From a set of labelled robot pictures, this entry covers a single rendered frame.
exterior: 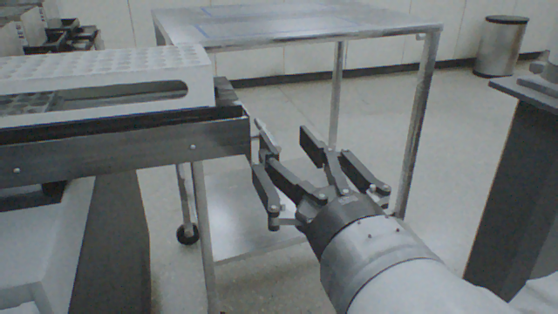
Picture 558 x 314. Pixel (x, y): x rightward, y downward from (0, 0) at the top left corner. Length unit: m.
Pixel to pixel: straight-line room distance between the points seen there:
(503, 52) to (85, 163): 3.36
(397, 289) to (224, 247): 0.82
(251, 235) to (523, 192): 0.67
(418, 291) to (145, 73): 0.33
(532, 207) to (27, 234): 0.96
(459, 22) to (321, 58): 1.24
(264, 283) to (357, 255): 1.05
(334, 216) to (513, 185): 0.78
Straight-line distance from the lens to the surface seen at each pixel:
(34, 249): 0.43
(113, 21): 2.81
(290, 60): 3.02
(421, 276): 0.28
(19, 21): 0.76
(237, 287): 1.34
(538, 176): 1.03
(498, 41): 3.56
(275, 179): 0.44
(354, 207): 0.34
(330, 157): 0.46
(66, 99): 0.56
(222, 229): 1.11
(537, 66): 1.11
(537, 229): 1.09
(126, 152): 0.46
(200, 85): 0.45
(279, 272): 1.37
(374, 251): 0.30
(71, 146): 0.46
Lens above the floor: 0.98
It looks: 29 degrees down
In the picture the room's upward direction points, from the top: straight up
